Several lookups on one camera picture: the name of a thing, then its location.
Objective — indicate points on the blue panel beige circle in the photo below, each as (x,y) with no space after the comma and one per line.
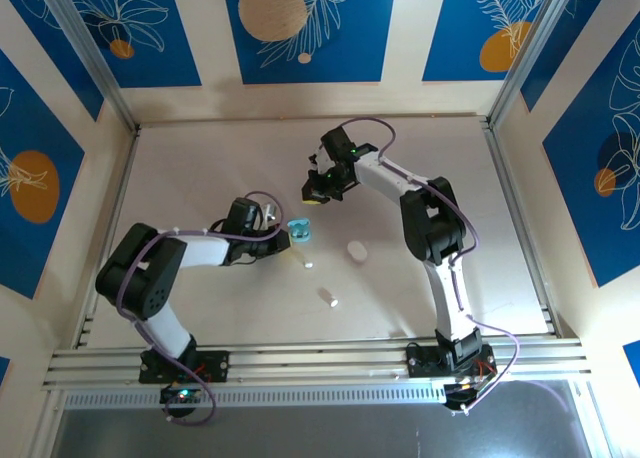
(350,53)

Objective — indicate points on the grey glossy panel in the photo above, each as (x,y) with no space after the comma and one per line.
(350,433)

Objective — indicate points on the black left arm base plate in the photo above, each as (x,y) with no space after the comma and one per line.
(217,365)

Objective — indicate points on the blue panel white flower drawing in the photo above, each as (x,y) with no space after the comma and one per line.
(150,53)

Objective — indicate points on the blue panel orange circle fern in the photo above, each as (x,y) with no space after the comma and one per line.
(460,8)

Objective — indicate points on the white earbud charging case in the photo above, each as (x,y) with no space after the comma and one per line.
(357,252)

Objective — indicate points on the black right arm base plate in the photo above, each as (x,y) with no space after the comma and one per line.
(422,363)

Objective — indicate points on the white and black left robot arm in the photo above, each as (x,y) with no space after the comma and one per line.
(150,273)

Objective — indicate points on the aluminium frame post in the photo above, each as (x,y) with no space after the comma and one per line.
(91,53)
(527,53)

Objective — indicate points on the light blue earbud charging case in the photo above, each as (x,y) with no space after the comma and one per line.
(305,235)

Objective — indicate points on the aluminium table side rail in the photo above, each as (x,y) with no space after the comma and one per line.
(109,238)
(523,228)

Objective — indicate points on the aluminium mounting rail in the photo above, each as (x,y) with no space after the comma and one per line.
(325,360)

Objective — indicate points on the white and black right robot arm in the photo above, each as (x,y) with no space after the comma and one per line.
(435,218)

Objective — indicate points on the blue panel large orange oval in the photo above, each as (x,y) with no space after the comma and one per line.
(30,128)

